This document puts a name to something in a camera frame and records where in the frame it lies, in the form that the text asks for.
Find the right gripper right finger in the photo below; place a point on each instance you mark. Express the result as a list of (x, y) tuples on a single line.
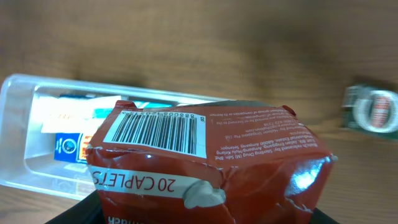
[(318, 217)]

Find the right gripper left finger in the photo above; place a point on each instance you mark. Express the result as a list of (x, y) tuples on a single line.
[(87, 211)]

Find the blue medicine box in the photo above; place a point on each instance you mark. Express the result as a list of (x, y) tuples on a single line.
[(70, 147)]

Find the red Panadol ActiFast box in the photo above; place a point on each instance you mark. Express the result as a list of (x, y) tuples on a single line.
[(227, 162)]

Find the white Panadol box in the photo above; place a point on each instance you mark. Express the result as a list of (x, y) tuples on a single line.
[(74, 115)]

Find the clear plastic container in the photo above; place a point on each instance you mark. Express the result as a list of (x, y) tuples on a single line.
[(27, 154)]

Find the green Zam-Buk box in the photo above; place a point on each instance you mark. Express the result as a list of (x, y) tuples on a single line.
[(371, 110)]

